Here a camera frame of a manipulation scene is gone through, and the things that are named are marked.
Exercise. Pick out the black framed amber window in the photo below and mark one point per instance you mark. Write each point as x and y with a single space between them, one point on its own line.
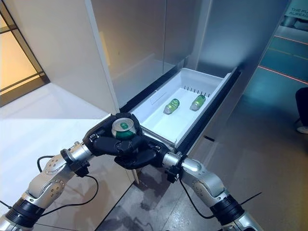
16 60

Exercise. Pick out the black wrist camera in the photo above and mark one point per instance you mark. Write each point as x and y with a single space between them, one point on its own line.
172 174
81 169

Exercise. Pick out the white counter cabinet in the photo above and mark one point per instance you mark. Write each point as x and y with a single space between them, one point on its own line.
113 178

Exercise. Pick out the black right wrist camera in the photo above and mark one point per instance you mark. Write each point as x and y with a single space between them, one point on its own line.
172 174

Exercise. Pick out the white fridge drawer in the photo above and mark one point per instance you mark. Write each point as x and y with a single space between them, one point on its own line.
163 125

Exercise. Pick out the green drink can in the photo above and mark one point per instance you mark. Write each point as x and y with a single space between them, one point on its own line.
198 102
122 126
172 106

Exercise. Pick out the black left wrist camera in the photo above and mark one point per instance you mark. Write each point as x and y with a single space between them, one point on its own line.
81 169

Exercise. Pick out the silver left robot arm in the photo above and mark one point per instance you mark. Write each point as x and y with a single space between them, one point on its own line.
48 187

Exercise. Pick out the stainless steel fridge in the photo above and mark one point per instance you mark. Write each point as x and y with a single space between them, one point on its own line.
144 36

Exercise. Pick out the tall white cabinet panel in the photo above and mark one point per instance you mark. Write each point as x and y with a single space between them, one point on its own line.
60 48

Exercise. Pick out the person leg dark trousers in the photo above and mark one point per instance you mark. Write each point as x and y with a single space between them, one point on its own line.
302 106

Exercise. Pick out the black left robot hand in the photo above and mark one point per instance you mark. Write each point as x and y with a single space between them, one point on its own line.
101 144

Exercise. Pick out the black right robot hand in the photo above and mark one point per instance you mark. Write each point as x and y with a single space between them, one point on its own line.
149 156

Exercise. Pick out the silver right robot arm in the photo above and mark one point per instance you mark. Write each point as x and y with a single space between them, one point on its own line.
204 183

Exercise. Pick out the white shoe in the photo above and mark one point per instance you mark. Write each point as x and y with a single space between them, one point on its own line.
303 130

